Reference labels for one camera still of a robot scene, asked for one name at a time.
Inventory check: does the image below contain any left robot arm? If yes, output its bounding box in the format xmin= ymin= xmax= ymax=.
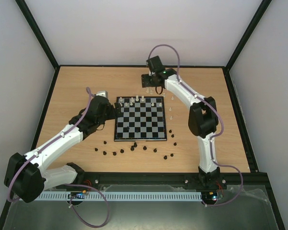
xmin=4 ymin=95 xmax=122 ymax=203

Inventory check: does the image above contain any purple cable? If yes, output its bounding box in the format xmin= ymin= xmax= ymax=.
xmin=149 ymin=44 xmax=243 ymax=207
xmin=6 ymin=87 xmax=110 ymax=227

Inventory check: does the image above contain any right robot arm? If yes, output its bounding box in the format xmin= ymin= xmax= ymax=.
xmin=141 ymin=56 xmax=220 ymax=188

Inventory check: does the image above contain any grey slotted cable duct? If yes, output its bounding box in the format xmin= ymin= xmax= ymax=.
xmin=36 ymin=191 xmax=202 ymax=202

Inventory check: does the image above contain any black white chessboard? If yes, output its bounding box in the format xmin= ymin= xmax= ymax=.
xmin=114 ymin=96 xmax=167 ymax=142

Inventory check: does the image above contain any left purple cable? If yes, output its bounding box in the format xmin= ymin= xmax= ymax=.
xmin=6 ymin=87 xmax=110 ymax=227

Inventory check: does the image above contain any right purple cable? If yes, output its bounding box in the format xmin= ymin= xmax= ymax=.
xmin=149 ymin=44 xmax=243 ymax=207

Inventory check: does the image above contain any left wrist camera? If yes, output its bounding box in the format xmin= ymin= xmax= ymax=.
xmin=96 ymin=91 xmax=108 ymax=98

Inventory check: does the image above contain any black aluminium frame rail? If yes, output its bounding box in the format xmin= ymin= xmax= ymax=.
xmin=14 ymin=171 xmax=269 ymax=190

